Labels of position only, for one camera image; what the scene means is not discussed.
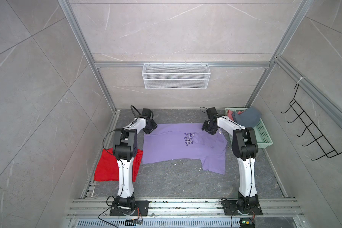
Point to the green plastic basket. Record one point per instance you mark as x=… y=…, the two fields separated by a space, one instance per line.
x=262 y=136

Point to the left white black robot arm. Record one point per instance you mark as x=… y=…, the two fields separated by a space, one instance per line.
x=125 y=150

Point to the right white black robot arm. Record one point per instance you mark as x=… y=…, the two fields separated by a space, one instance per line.
x=245 y=149

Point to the white wire mesh basket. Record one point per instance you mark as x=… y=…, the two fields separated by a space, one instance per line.
x=176 y=76

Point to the purple t shirt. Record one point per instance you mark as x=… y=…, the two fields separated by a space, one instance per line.
x=186 y=141

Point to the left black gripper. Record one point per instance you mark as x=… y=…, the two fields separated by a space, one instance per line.
x=155 y=125

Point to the red folded t shirt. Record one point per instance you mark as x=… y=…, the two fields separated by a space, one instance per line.
x=107 y=168

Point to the small circuit board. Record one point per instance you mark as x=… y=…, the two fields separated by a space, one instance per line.
x=132 y=222

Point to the black wire hook rack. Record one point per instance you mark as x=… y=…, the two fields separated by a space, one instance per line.
x=310 y=128

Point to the grey blue t shirt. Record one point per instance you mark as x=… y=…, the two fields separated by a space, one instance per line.
x=247 y=118

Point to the green power connector box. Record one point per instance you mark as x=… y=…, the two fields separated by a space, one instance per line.
x=247 y=223

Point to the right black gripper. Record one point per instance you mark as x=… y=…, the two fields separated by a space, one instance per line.
x=204 y=127

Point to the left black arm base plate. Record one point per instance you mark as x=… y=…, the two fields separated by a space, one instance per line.
x=139 y=208

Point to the pink red t shirt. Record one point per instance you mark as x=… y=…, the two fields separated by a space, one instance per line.
x=230 y=114

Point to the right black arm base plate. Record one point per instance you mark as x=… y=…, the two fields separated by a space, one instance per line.
x=237 y=207

